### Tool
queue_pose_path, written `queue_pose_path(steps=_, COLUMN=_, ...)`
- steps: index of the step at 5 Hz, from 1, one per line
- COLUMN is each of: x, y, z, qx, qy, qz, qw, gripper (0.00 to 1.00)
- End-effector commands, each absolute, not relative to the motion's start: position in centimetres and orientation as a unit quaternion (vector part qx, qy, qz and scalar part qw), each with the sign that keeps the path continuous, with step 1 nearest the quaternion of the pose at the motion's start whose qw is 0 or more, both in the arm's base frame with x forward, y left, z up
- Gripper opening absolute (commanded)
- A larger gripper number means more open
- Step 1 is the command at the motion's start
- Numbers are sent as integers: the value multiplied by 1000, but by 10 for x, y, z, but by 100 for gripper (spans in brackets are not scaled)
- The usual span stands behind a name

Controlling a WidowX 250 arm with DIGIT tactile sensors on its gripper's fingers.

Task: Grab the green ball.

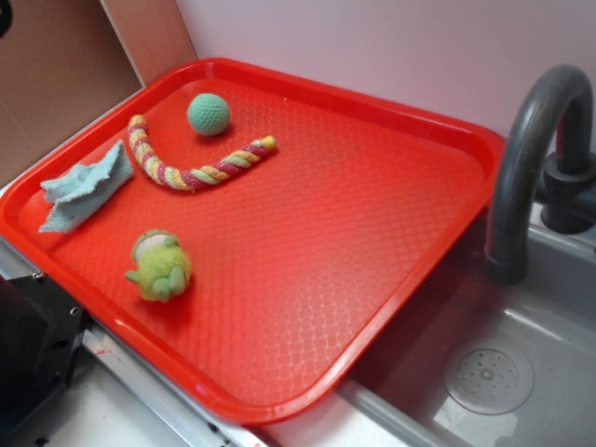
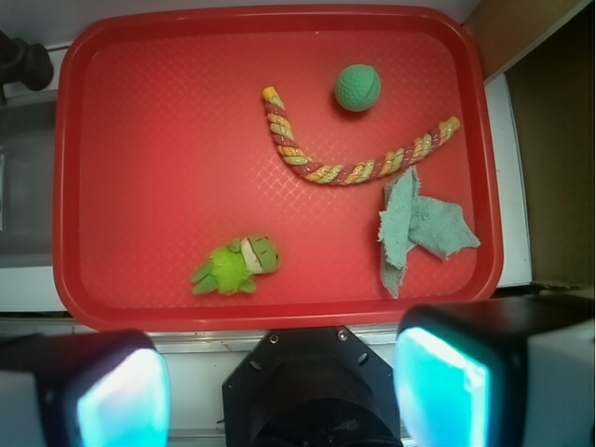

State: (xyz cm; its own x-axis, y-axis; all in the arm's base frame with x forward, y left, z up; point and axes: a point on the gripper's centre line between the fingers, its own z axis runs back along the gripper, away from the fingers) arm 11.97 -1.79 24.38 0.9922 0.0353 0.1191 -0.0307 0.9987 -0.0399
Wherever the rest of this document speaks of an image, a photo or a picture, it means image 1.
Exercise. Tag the green plush frog toy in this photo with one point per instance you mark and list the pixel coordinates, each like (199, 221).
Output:
(163, 269)

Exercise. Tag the round sink drain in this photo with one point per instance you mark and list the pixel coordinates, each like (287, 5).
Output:
(488, 377)

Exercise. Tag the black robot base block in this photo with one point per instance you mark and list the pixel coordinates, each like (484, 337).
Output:
(41, 330)

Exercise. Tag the green textured ball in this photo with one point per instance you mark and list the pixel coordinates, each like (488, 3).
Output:
(208, 114)

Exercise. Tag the grey toy sink basin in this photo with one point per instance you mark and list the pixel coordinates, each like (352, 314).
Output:
(549, 317)

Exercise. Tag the red plastic tray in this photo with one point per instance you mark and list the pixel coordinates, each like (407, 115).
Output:
(298, 263)

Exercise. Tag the grey curved faucet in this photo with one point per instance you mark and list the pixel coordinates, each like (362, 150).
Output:
(547, 160)

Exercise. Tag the multicolour braided rope toy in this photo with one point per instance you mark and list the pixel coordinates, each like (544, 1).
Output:
(191, 180)

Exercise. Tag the brown cardboard box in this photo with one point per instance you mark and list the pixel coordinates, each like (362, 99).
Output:
(66, 63)

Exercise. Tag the aluminium rail frame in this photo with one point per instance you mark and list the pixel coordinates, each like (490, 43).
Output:
(115, 399)

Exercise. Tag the light blue folded cloth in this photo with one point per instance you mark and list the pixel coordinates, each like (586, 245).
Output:
(84, 189)

